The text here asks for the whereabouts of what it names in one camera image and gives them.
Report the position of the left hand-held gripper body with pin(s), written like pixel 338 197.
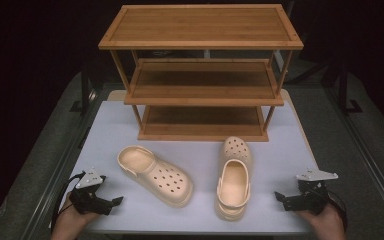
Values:
pixel 88 201

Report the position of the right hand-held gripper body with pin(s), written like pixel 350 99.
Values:
pixel 311 200

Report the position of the beige clog shoe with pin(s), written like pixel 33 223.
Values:
pixel 166 181
pixel 233 183

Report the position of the wooden three-tier shoe rack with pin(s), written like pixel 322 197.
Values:
pixel 200 26

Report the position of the person's right hand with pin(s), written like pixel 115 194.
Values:
pixel 328 225

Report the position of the person's left hand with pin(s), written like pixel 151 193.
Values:
pixel 68 225

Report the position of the white table sheet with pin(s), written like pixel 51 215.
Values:
pixel 200 213

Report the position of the black metal stand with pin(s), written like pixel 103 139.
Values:
pixel 84 90
pixel 344 90

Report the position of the grey metal rail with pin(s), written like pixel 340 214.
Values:
pixel 63 163
pixel 366 156

